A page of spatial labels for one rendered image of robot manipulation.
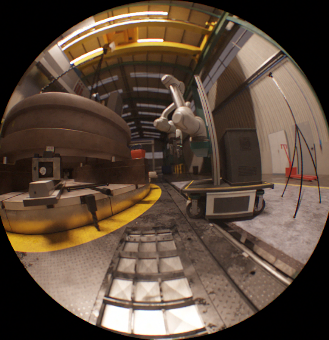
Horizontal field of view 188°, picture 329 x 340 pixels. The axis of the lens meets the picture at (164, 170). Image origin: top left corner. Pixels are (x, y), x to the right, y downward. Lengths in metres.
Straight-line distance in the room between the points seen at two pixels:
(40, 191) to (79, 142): 0.99
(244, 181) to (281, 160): 4.69
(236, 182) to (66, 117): 2.32
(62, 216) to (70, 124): 1.30
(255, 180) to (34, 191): 1.73
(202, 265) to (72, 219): 1.06
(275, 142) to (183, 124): 5.29
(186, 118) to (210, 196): 0.63
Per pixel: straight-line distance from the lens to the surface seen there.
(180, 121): 0.74
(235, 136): 0.99
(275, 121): 6.48
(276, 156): 5.67
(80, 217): 1.10
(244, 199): 0.95
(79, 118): 1.92
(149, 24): 11.08
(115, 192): 1.22
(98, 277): 0.64
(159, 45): 11.63
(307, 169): 5.86
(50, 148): 1.43
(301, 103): 6.41
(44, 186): 0.87
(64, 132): 1.63
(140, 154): 1.45
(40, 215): 1.13
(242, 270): 0.63
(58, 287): 0.71
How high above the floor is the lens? 0.50
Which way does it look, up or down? level
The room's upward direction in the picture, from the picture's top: 3 degrees counter-clockwise
